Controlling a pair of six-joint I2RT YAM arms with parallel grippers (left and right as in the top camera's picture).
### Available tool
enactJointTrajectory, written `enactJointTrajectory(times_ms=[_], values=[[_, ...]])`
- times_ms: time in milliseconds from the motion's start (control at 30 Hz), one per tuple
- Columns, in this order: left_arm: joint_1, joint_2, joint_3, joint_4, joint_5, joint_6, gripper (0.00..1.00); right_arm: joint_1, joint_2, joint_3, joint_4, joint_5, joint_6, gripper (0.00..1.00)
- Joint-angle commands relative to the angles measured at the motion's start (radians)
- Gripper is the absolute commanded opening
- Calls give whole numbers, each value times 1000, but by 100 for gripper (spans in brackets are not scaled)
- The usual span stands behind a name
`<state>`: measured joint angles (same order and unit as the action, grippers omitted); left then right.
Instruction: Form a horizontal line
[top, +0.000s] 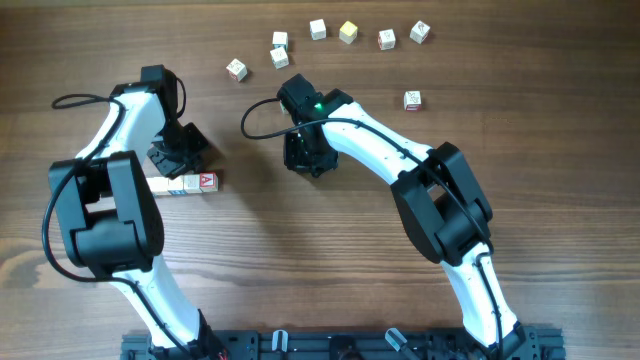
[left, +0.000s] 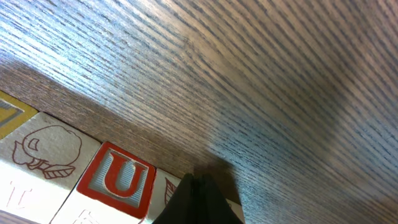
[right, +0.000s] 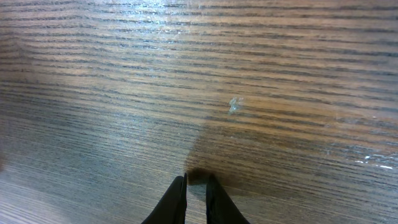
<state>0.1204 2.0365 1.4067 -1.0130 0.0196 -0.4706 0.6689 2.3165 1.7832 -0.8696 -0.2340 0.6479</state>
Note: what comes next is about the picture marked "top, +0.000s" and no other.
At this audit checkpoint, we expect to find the wooden block blue side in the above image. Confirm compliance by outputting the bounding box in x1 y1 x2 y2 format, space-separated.
183 174 202 194

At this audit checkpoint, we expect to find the plain wooden block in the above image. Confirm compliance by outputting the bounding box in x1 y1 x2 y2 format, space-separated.
146 177 170 197
270 47 289 69
167 176 186 195

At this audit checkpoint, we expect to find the red letter wooden block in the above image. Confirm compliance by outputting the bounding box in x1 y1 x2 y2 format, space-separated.
199 172 219 193

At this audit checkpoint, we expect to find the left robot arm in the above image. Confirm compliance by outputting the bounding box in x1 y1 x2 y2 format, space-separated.
41 65 229 359

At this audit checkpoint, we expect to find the green letter wooden block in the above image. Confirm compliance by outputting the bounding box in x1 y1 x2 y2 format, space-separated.
279 101 289 115

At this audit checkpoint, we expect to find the wooden block red underside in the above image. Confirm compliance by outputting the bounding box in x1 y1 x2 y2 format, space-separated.
226 58 248 82

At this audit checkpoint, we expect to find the wooden block red base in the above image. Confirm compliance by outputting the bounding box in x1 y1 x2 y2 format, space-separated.
403 91 422 111

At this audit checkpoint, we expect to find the wooden block blue edge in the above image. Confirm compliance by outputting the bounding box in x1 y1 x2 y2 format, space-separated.
272 31 289 51

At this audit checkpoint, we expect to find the wooden block top centre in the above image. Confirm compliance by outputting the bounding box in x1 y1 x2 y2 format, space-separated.
309 19 327 40

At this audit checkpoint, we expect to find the yellow top wooden block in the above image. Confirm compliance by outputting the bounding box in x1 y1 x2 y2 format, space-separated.
339 21 358 44

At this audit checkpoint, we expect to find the wooden block red side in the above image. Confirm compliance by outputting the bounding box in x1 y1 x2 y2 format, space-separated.
378 29 396 51

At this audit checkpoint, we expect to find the wooden block top right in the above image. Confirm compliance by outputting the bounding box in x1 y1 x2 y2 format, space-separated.
409 20 431 44

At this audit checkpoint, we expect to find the left camera cable black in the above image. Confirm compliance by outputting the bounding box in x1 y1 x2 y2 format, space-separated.
41 93 196 359

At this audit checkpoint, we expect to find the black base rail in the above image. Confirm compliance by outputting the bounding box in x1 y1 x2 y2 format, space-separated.
119 327 567 360

